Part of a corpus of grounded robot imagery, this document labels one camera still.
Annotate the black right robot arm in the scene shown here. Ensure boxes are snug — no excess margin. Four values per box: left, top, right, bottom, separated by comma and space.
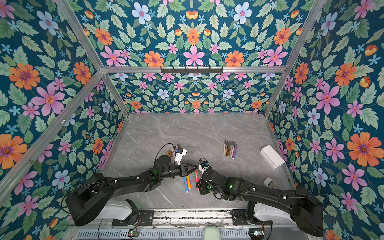
196, 161, 324, 237

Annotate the orange highlighter pen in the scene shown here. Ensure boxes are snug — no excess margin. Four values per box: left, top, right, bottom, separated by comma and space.
187, 176, 192, 189

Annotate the blue highlighter pen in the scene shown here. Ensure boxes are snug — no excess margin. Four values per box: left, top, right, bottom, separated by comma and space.
183, 177, 189, 193

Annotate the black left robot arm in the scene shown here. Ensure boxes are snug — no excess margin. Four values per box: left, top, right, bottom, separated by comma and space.
66, 155, 198, 227

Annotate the black hook rail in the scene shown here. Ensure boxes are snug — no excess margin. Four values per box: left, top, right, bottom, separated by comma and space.
160, 67, 224, 74

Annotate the purple highlighter pen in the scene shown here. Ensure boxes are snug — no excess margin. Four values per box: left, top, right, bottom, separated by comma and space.
232, 144, 238, 160

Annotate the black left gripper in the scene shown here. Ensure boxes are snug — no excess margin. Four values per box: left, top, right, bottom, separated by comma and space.
160, 162, 199, 181

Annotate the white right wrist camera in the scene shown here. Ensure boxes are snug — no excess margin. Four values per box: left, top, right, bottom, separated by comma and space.
199, 162, 209, 173

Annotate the red highlighter pen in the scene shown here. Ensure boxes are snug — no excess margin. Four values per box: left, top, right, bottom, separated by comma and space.
194, 170, 200, 191

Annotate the pale green rounded object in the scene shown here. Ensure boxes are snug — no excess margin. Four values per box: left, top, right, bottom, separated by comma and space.
202, 226, 222, 240

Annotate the white rectangular box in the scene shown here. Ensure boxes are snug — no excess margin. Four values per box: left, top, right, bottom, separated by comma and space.
261, 145, 285, 169

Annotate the white remote control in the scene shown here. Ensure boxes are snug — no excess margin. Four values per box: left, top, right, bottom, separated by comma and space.
263, 177, 282, 190

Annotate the brown pen body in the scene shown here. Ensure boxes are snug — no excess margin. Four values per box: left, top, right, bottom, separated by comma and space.
225, 141, 229, 156

